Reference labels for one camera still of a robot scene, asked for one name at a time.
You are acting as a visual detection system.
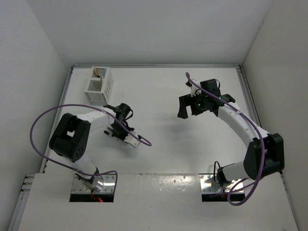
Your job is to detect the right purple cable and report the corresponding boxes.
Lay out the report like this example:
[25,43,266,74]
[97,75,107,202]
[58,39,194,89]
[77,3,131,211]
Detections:
[185,72,267,206]

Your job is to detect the metal base plate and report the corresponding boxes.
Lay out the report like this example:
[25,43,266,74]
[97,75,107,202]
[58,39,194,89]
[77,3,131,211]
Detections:
[199,174,241,195]
[71,174,116,194]

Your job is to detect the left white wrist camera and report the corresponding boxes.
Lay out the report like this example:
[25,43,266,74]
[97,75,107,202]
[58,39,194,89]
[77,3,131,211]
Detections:
[124,131,141,148]

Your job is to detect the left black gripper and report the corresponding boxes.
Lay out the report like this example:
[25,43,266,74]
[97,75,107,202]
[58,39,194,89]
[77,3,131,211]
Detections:
[110,121,135,143]

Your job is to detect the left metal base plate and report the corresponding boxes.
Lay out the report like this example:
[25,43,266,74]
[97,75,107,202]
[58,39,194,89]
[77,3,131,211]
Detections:
[71,174,116,194]

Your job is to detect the white slotted organizer box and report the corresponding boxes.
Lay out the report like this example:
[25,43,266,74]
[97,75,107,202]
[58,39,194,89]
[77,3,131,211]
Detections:
[84,66,114,106]

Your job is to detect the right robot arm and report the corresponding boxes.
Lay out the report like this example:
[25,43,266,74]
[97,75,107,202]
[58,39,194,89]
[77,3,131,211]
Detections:
[177,79,284,186]

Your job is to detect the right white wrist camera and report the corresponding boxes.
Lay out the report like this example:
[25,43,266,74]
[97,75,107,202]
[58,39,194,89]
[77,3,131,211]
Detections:
[185,79,202,97]

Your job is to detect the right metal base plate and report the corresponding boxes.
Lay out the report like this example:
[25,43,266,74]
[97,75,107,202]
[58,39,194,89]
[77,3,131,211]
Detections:
[199,174,241,195]

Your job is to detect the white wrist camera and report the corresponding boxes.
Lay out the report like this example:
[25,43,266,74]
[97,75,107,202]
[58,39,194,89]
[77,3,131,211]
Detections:
[124,131,141,148]
[185,79,202,97]

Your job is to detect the purple cable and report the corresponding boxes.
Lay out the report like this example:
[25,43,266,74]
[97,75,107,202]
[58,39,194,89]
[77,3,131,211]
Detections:
[185,72,267,206]
[29,103,153,181]

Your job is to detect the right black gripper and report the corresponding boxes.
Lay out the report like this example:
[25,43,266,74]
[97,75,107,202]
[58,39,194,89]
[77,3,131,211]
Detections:
[178,90,208,119]

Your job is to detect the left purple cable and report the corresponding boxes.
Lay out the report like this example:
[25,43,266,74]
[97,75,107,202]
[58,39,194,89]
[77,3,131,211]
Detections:
[29,103,153,181]

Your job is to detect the black clear mascara tube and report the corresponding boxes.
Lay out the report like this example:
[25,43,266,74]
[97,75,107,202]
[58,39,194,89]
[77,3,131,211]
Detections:
[104,129,115,137]

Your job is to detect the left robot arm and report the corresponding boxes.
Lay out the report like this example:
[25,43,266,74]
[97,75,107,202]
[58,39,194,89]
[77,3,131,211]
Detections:
[49,103,140,182]

